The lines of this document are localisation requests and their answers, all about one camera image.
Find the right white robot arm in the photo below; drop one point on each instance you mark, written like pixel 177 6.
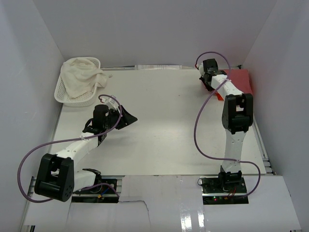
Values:
pixel 237 117

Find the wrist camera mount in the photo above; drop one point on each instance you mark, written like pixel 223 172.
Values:
pixel 108 102
pixel 199 67

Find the white plastic basket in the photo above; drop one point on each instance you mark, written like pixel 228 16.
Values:
pixel 86 99

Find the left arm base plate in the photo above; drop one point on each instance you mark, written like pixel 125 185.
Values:
pixel 103 188

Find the paper sheet at back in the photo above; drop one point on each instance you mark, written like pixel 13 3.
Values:
pixel 157 67

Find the pink t shirt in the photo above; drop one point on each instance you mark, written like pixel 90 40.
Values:
pixel 240 78

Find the folded orange t shirt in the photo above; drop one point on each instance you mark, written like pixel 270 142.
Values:
pixel 219 97

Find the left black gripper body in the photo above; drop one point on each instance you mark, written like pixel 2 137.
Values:
pixel 113 118

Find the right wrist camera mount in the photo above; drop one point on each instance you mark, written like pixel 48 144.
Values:
pixel 199 67

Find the cream white t shirt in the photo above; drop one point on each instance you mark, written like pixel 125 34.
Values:
pixel 80 75

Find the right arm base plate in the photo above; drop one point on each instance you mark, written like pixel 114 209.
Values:
pixel 215 193

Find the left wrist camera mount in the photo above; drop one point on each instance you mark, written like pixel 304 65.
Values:
pixel 108 102

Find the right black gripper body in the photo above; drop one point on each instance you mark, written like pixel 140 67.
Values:
pixel 207 86

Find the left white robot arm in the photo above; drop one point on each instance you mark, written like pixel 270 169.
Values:
pixel 58 177

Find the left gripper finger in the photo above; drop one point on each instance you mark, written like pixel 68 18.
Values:
pixel 121 125
pixel 127 118

